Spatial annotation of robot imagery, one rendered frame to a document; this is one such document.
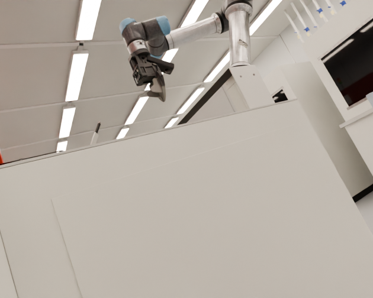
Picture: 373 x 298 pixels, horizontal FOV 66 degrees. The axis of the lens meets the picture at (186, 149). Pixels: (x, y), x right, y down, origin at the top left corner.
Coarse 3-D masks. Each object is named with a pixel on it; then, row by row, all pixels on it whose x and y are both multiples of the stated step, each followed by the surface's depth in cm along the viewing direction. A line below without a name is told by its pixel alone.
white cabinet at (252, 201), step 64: (192, 128) 51; (256, 128) 58; (0, 192) 34; (64, 192) 37; (128, 192) 41; (192, 192) 46; (256, 192) 51; (320, 192) 59; (64, 256) 35; (128, 256) 38; (192, 256) 41; (256, 256) 46; (320, 256) 52
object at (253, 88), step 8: (232, 72) 71; (240, 72) 72; (248, 72) 73; (256, 72) 75; (240, 80) 71; (248, 80) 72; (256, 80) 74; (240, 88) 70; (248, 88) 71; (256, 88) 72; (264, 88) 74; (248, 96) 70; (256, 96) 71; (264, 96) 72; (248, 104) 69; (256, 104) 70; (264, 104) 71
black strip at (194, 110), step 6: (228, 72) 71; (222, 78) 74; (228, 78) 72; (216, 84) 76; (222, 84) 74; (210, 90) 78; (216, 90) 76; (204, 96) 81; (210, 96) 79; (198, 102) 84; (204, 102) 82; (192, 108) 87; (198, 108) 85; (186, 114) 90; (192, 114) 88; (186, 120) 91
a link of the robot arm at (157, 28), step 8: (144, 24) 112; (152, 24) 113; (160, 24) 113; (168, 24) 114; (144, 32) 112; (152, 32) 113; (160, 32) 115; (168, 32) 116; (152, 40) 119; (160, 40) 120
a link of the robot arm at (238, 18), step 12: (228, 0) 120; (240, 0) 117; (252, 0) 121; (228, 12) 121; (240, 12) 117; (252, 12) 121; (240, 24) 116; (240, 36) 115; (240, 48) 113; (240, 60) 112
